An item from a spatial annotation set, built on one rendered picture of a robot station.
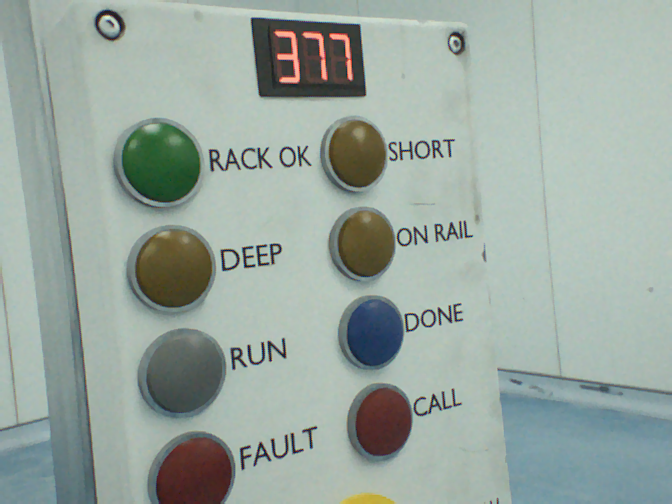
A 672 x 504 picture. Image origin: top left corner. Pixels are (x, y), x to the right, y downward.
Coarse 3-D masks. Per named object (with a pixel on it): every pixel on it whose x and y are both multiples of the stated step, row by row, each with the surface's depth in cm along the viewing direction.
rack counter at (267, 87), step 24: (264, 24) 28; (288, 24) 29; (312, 24) 29; (336, 24) 30; (360, 24) 31; (264, 48) 28; (360, 48) 31; (264, 72) 28; (360, 72) 31; (264, 96) 28; (288, 96) 29; (312, 96) 29; (336, 96) 30; (360, 96) 31
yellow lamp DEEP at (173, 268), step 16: (160, 240) 26; (176, 240) 26; (192, 240) 26; (144, 256) 25; (160, 256) 25; (176, 256) 26; (192, 256) 26; (208, 256) 26; (144, 272) 25; (160, 272) 25; (176, 272) 26; (192, 272) 26; (208, 272) 26; (144, 288) 25; (160, 288) 25; (176, 288) 26; (192, 288) 26; (160, 304) 26; (176, 304) 26
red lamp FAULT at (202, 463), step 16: (176, 448) 26; (192, 448) 26; (208, 448) 26; (176, 464) 26; (192, 464) 26; (208, 464) 26; (224, 464) 27; (160, 480) 26; (176, 480) 26; (192, 480) 26; (208, 480) 26; (224, 480) 27; (160, 496) 26; (176, 496) 26; (192, 496) 26; (208, 496) 26; (224, 496) 27
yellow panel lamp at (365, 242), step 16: (352, 224) 30; (368, 224) 30; (384, 224) 31; (352, 240) 30; (368, 240) 30; (384, 240) 30; (352, 256) 30; (368, 256) 30; (384, 256) 30; (352, 272) 30; (368, 272) 30
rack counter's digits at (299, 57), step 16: (272, 32) 28; (288, 32) 29; (304, 32) 29; (320, 32) 29; (336, 32) 30; (272, 48) 28; (288, 48) 29; (304, 48) 29; (320, 48) 29; (336, 48) 30; (288, 64) 29; (304, 64) 29; (320, 64) 29; (336, 64) 30; (352, 64) 30; (288, 80) 29; (304, 80) 29; (320, 80) 29; (336, 80) 30; (352, 80) 30
